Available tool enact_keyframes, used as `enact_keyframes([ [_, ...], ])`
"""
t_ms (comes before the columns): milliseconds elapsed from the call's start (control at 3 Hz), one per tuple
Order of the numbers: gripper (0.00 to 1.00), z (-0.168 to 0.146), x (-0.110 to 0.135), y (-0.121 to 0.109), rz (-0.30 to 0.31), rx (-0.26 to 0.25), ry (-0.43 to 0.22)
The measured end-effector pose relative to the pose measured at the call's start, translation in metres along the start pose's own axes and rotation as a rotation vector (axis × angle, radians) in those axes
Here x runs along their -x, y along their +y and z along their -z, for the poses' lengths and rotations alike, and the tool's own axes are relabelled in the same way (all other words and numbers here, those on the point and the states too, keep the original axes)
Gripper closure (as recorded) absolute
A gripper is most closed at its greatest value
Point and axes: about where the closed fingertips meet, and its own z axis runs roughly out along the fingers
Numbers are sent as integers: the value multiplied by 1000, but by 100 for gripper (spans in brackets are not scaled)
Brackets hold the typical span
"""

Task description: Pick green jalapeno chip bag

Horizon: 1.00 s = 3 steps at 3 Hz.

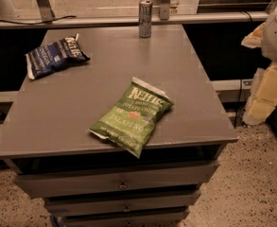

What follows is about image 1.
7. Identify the black cable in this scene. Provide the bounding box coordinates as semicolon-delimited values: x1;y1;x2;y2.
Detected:
0;14;78;26

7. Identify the yellow foam block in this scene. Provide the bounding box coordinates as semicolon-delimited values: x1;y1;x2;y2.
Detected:
243;61;277;125

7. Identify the grey metal railing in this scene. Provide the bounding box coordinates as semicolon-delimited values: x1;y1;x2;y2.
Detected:
0;11;268;29

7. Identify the middle grey drawer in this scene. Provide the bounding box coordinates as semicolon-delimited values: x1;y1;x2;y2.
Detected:
44;188;200;217

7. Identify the silver drink can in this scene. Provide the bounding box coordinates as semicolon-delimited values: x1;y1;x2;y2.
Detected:
139;0;153;38

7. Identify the green jalapeno chip bag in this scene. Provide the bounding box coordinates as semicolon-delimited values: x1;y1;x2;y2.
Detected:
89;78;174;158

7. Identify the grey drawer cabinet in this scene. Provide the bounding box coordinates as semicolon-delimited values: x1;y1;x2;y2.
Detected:
0;26;236;227

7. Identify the grey drawer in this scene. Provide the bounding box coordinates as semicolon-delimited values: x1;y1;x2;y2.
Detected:
44;188;200;217
62;207;188;227
15;160;219;198

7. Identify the top grey drawer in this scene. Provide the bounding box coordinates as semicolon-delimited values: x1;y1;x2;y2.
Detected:
15;160;219;198

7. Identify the bottom grey drawer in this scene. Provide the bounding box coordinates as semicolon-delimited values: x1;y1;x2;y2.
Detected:
62;207;188;227

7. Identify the blue chip bag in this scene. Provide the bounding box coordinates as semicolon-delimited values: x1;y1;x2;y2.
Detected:
26;34;90;80

